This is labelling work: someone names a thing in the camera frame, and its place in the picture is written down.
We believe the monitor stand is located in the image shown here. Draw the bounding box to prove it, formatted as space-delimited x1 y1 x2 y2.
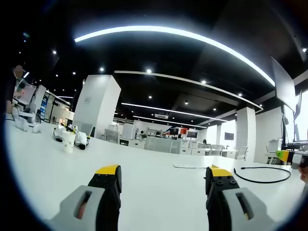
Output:
280 105 308 151

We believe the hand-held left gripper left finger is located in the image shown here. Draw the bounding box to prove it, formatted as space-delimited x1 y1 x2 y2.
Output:
49 164 123 231

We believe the black charging cable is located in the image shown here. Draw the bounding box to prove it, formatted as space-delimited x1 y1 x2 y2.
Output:
232 166 292 184

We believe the grey desk partition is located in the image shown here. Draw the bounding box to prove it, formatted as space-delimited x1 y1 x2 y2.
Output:
143 136 181 154

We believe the person's right hand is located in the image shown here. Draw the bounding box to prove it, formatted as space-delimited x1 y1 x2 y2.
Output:
299 165 308 185

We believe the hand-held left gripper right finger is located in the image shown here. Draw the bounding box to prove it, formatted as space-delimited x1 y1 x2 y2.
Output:
205 165 277 231

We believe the white gripper device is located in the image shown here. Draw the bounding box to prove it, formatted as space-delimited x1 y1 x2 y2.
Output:
72 125 91 150
52 124 67 142

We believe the dark monitor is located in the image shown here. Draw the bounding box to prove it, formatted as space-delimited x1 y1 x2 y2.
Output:
271 56 296 113

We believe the white paper cup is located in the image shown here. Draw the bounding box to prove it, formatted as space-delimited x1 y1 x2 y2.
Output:
62 131 77 154

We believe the white desk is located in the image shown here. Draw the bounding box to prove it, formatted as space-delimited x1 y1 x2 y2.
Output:
4 119 306 231

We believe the white office chair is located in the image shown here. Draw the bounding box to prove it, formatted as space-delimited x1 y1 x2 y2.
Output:
237 146 249 161

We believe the white printer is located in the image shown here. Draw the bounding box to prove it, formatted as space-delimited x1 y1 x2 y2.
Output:
268 139 282 154

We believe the long ceiling light strip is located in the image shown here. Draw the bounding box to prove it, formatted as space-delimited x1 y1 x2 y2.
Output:
73 25 276 87

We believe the white flat desk panel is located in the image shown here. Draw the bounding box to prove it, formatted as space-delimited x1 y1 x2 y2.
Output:
172 164 206 169

